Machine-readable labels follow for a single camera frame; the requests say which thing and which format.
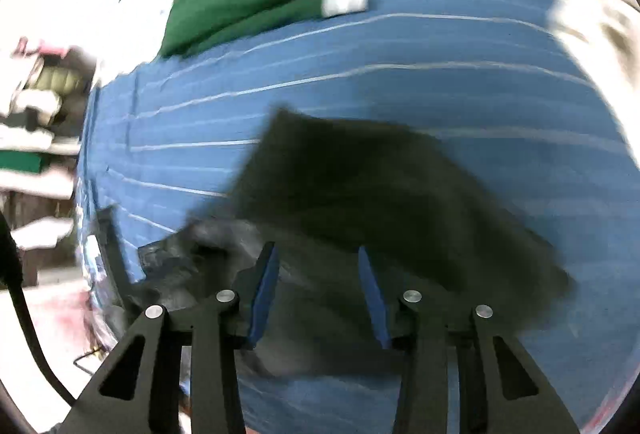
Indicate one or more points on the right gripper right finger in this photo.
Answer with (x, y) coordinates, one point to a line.
(462, 372)

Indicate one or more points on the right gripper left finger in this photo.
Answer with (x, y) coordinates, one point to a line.
(136, 389)

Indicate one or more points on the black leather jacket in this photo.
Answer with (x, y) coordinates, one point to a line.
(322, 190)

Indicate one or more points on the clothes rack with garments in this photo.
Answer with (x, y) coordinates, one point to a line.
(44, 97)

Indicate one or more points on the blue striped plaid bedsheet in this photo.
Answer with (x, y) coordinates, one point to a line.
(162, 144)

